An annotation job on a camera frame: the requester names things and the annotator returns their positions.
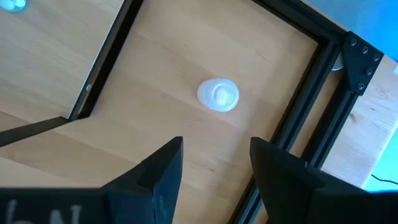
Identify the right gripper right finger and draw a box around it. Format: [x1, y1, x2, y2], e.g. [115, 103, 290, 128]
[249, 136, 398, 224]

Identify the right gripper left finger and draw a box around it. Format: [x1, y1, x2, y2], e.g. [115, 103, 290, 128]
[99, 136, 184, 224]

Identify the white medicine bottle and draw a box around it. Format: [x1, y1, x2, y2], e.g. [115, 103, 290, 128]
[196, 77, 241, 113]

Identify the black aluminium table frame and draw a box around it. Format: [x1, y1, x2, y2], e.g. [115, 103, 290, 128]
[228, 0, 386, 224]

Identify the wooden shelf black frame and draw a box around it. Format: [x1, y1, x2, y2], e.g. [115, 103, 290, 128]
[0, 0, 146, 147]

